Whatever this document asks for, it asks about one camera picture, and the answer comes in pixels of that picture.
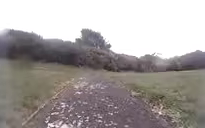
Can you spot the dark gravel-strewn path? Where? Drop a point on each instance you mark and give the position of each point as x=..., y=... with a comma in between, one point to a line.
x=100, y=103

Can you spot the row of dark trees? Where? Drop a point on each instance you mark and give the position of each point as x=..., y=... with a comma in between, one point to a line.
x=56, y=50

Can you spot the grass verge with weeds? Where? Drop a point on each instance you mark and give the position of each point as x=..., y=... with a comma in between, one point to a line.
x=170, y=86

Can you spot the grass field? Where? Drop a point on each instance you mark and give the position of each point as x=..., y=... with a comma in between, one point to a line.
x=16, y=83

